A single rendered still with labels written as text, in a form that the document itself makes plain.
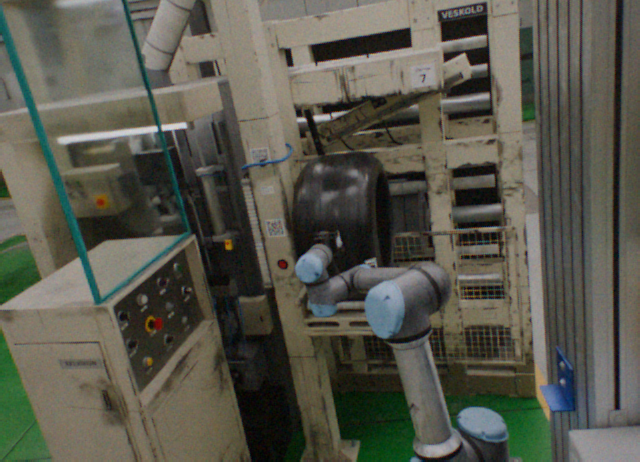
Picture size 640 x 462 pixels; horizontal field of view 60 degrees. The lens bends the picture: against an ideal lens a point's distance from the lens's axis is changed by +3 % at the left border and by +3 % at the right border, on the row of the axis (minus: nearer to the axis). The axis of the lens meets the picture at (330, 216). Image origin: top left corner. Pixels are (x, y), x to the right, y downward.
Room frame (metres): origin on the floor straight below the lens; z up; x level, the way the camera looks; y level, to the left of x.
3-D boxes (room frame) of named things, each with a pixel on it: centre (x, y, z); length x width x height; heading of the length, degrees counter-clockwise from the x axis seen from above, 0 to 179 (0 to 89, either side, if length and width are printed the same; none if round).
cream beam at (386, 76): (2.29, -0.25, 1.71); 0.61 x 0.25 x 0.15; 74
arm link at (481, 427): (1.11, -0.28, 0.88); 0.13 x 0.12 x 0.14; 121
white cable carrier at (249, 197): (2.09, 0.30, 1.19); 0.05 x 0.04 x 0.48; 164
